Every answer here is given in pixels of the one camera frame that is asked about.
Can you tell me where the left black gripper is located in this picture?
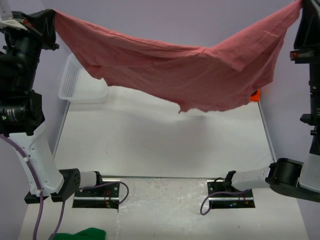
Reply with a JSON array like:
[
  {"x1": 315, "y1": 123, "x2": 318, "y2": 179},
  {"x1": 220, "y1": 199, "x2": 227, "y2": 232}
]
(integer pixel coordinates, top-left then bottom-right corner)
[{"x1": 0, "y1": 7, "x2": 59, "y2": 89}]

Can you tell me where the pink t shirt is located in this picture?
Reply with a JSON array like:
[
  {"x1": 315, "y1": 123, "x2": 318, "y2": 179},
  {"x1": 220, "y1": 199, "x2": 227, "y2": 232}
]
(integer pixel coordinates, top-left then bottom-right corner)
[{"x1": 55, "y1": 0, "x2": 303, "y2": 112}]

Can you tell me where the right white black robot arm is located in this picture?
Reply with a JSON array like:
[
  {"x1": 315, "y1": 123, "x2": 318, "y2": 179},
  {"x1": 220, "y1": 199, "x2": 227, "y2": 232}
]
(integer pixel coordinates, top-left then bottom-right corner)
[{"x1": 223, "y1": 0, "x2": 320, "y2": 202}]

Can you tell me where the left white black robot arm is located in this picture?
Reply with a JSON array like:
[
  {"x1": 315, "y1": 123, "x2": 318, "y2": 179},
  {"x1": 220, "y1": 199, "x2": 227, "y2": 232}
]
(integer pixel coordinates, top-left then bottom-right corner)
[{"x1": 0, "y1": 9, "x2": 104, "y2": 204}]

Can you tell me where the white plastic basket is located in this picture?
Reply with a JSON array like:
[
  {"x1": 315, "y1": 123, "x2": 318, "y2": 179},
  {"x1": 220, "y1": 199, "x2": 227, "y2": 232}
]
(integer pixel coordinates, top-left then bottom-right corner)
[{"x1": 58, "y1": 54, "x2": 108, "y2": 104}]

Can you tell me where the folded orange shirt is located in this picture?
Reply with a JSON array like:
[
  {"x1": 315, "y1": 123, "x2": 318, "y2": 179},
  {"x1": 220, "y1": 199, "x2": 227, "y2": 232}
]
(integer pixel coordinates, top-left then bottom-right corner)
[{"x1": 250, "y1": 89, "x2": 261, "y2": 102}]

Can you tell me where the green cloth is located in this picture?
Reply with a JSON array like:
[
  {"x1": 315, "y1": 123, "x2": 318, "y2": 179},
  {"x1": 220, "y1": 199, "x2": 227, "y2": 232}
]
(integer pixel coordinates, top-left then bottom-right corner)
[{"x1": 53, "y1": 227, "x2": 107, "y2": 240}]

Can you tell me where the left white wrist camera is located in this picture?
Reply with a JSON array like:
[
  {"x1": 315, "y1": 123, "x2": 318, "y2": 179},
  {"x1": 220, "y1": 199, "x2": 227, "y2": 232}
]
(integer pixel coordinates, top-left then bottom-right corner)
[{"x1": 0, "y1": 0, "x2": 28, "y2": 31}]

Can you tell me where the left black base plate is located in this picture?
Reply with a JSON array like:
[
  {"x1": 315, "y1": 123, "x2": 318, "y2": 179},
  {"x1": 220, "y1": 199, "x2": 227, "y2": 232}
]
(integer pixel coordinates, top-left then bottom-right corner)
[{"x1": 72, "y1": 182, "x2": 120, "y2": 210}]

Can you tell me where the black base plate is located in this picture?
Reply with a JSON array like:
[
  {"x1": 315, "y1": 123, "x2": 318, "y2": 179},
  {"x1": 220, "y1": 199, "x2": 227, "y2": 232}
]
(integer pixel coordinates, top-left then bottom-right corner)
[
  {"x1": 207, "y1": 178, "x2": 256, "y2": 209},
  {"x1": 72, "y1": 182, "x2": 120, "y2": 210}
]

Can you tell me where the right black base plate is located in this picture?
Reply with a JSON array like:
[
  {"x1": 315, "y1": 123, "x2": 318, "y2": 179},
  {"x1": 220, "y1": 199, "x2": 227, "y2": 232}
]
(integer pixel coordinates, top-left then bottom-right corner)
[{"x1": 207, "y1": 178, "x2": 256, "y2": 209}]

